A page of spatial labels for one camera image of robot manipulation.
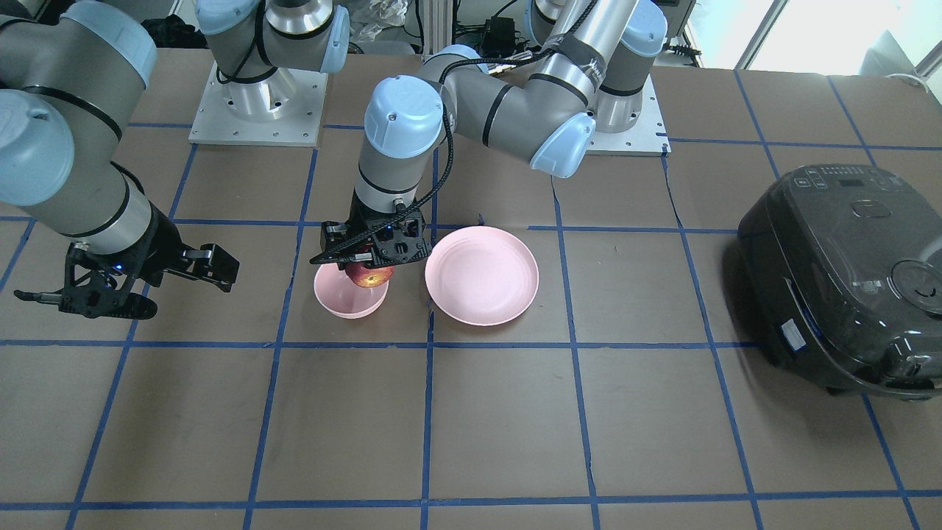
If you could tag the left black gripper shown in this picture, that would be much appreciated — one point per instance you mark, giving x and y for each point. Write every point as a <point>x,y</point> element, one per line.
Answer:
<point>335,235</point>

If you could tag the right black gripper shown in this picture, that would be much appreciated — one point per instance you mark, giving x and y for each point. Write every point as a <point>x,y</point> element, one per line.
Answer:
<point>160,249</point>

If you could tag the red apple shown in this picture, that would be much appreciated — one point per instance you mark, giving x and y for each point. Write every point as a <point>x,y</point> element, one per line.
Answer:
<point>368,278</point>

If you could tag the pink bowl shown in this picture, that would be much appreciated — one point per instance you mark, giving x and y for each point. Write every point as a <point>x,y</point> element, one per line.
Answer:
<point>342,297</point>

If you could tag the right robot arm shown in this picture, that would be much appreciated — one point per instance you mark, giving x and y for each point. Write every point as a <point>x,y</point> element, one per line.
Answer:
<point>68,95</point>

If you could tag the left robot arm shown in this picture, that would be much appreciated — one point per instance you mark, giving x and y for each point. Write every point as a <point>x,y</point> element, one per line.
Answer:
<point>594,60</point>

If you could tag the pink plate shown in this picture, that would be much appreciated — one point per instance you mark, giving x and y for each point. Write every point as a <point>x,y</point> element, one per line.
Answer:
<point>482,275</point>

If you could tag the black power adapter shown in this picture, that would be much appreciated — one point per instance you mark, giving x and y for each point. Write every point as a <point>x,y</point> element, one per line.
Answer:
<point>498,38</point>

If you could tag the dark rice cooker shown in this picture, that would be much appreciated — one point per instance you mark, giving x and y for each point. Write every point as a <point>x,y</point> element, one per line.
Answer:
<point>845,263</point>

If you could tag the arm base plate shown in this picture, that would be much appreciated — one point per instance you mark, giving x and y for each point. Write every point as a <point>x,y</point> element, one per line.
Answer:
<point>283,110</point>
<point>629,125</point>

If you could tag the aluminium frame post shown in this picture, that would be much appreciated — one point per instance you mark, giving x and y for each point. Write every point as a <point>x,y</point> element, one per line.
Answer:
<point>437,22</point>

